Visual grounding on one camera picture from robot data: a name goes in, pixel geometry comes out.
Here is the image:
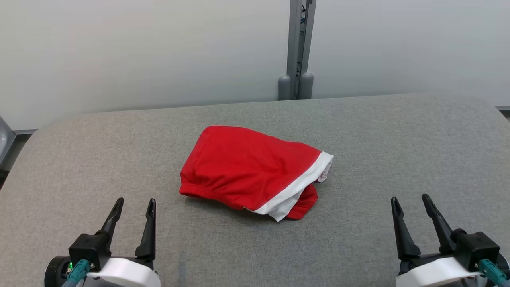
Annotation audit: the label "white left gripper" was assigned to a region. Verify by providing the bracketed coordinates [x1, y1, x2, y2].
[86, 197, 161, 287]

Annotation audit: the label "teal left camera cable plug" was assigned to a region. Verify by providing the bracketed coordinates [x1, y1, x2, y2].
[62, 259, 91, 287]

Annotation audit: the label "teal camera cable plug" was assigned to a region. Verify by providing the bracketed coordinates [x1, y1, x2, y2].
[478, 258, 510, 287]
[62, 259, 91, 287]

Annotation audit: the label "teal right camera cable plug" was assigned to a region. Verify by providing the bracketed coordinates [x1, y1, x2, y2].
[478, 258, 510, 287]

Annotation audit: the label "grey fabric sofa cushion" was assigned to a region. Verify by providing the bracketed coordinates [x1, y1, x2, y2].
[0, 93, 510, 287]

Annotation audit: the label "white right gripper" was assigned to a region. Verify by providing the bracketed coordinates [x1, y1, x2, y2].
[390, 194, 483, 287]

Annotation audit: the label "red shorts with white trim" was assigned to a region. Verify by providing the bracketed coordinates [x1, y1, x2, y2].
[179, 125, 334, 222]

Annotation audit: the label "grey metal partition post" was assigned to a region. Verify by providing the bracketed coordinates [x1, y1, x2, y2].
[286, 0, 317, 100]

